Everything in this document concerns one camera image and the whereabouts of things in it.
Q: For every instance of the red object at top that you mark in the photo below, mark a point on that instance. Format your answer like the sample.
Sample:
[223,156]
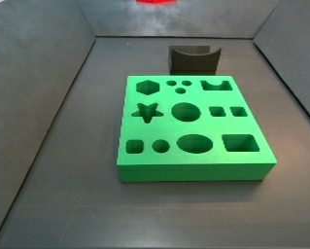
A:
[157,2]

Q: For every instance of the green shape sorting block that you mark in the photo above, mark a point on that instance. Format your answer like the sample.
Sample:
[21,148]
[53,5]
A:
[189,131]

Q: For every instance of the black curved holder block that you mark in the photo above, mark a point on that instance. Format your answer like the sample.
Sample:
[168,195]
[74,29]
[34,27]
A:
[193,60]

